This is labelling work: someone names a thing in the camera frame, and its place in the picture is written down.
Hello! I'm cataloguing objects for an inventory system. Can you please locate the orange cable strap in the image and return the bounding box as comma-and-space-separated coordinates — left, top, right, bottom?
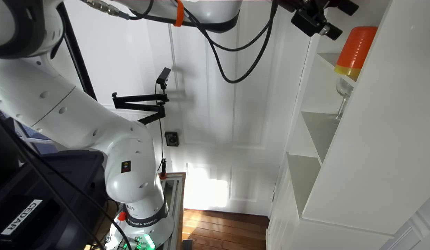
173, 0, 187, 28

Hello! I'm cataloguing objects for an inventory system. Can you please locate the black equipment case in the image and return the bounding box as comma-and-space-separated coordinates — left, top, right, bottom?
0, 152, 109, 250

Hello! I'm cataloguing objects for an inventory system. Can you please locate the green plastic item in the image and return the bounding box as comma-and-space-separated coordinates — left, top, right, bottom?
128, 235, 156, 250

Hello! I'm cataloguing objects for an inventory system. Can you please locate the white printed label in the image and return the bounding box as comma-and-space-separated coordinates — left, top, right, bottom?
0, 199, 44, 238

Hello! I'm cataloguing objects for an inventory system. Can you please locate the long black arm cable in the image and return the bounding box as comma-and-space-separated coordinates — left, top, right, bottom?
0, 110, 133, 250

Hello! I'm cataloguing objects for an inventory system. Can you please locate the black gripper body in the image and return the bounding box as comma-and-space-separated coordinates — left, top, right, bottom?
275, 0, 338, 38

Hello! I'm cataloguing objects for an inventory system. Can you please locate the white shelf cabinet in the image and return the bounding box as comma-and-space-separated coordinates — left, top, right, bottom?
264, 0, 430, 250

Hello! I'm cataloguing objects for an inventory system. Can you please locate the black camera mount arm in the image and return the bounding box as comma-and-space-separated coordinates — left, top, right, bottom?
110, 91, 170, 127

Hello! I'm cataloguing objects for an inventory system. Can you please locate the black looped cable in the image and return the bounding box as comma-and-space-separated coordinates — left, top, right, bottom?
192, 0, 278, 85
184, 0, 277, 53

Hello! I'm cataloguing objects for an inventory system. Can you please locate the yellow plastic cup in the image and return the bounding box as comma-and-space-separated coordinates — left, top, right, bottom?
332, 64, 363, 84

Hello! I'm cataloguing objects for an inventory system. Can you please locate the small black camera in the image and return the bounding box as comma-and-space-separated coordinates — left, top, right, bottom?
155, 67, 173, 92

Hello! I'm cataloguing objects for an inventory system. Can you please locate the orange plastic cup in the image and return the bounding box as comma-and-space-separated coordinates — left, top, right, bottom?
335, 25, 378, 73

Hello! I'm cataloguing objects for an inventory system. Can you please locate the clear stemmed wine glass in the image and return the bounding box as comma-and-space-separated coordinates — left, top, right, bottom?
332, 78, 354, 123

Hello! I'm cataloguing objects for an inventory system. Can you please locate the black slanted pole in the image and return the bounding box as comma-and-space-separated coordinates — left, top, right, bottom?
55, 2, 96, 102

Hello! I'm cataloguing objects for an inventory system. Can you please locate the white panelled door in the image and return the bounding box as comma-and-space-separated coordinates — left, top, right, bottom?
60, 0, 317, 217

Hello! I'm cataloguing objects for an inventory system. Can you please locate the small black wall box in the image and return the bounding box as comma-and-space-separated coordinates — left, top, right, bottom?
163, 131, 180, 149

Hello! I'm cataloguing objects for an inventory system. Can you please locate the white metal table frame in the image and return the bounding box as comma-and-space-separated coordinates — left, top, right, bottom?
158, 171, 187, 250

